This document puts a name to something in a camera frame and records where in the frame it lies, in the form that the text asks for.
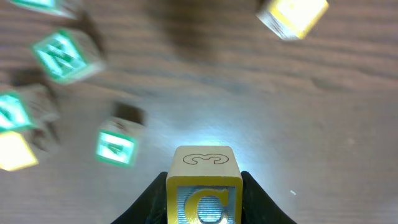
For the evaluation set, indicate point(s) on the green 4 number block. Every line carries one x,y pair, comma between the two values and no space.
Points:
118,141

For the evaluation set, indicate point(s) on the yellow C letter block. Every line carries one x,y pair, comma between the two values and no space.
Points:
204,185

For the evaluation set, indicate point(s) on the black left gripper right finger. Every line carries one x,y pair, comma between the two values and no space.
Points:
257,205

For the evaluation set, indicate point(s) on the green V letter block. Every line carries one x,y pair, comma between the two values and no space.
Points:
26,107

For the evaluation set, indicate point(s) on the green 7 number block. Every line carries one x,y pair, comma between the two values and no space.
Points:
62,8

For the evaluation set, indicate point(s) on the green R letter block left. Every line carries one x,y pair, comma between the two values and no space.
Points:
68,56

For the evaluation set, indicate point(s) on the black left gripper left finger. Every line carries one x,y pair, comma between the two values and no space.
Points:
150,207

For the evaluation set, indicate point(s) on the yellow G letter block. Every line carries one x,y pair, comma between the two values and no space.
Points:
15,152

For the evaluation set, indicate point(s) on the yellow block upper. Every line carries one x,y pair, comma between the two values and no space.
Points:
291,19

